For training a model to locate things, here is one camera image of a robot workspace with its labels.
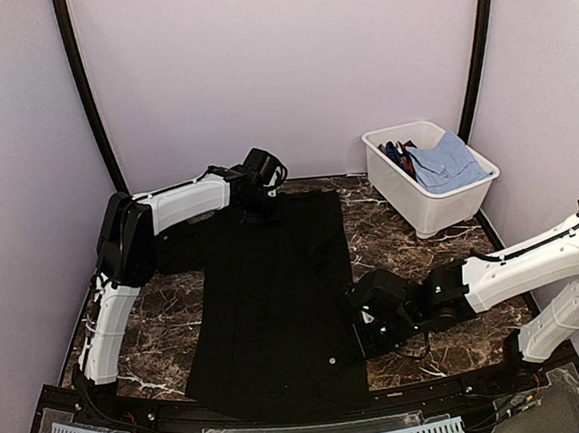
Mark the white plastic bin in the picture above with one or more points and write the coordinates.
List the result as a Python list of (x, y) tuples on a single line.
[(426, 212)]

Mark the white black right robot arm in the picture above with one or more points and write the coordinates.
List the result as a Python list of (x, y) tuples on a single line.
[(458, 291)]

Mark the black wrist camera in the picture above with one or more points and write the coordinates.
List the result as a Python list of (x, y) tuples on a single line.
[(381, 295), (265, 170)]

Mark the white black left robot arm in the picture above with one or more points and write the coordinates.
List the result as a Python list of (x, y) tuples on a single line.
[(127, 252)]

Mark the black long sleeve shirt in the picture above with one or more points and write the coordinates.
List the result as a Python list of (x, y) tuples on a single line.
[(276, 342)]

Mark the black left frame post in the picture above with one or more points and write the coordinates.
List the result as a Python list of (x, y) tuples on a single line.
[(84, 90)]

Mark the black frame post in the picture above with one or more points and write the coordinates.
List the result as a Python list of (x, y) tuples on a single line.
[(84, 90), (478, 50)]

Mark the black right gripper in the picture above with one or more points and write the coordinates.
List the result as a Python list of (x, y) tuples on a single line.
[(367, 348)]

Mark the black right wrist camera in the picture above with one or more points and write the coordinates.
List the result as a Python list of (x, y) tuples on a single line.
[(381, 295)]

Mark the red navy plaid shirt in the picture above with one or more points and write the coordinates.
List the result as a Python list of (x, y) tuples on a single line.
[(398, 153)]

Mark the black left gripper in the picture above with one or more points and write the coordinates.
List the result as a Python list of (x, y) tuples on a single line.
[(253, 218)]

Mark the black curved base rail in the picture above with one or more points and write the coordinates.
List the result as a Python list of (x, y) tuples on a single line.
[(469, 392)]

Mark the light blue polo shirt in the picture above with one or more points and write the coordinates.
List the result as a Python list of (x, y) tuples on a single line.
[(448, 166)]

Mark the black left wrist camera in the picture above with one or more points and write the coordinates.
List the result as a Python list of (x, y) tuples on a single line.
[(265, 170)]

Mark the black right frame post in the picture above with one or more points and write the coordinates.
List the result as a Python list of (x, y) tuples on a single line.
[(478, 50)]

